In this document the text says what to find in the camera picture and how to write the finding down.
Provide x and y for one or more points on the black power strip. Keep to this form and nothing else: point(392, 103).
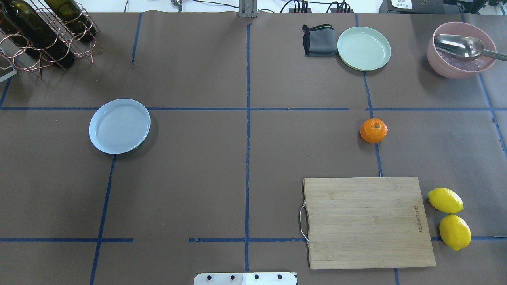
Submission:
point(299, 10)

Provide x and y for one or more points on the orange fruit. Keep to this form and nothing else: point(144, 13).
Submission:
point(373, 130)

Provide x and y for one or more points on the light blue plate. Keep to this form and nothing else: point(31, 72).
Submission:
point(119, 126)

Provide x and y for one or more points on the metal scoop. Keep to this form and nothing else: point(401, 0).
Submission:
point(467, 47)

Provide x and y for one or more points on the wooden cutting board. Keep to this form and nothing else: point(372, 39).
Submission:
point(365, 223)

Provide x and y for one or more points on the yellow lemon outer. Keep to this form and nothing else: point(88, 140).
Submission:
point(455, 232)

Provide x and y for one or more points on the copper wire bottle rack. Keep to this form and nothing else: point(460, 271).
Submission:
point(29, 59)

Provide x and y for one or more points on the folded grey cloth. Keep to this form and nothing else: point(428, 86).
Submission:
point(319, 41)

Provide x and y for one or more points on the light green plate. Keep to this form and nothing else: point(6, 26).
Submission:
point(364, 49)

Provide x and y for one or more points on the yellow lemon near board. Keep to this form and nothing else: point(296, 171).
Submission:
point(445, 200)

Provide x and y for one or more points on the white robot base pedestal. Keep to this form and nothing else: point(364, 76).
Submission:
point(246, 278)

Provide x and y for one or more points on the pink bowl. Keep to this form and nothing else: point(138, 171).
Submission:
point(458, 68)

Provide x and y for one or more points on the dark green wine bottle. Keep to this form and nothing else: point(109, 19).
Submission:
point(39, 34)

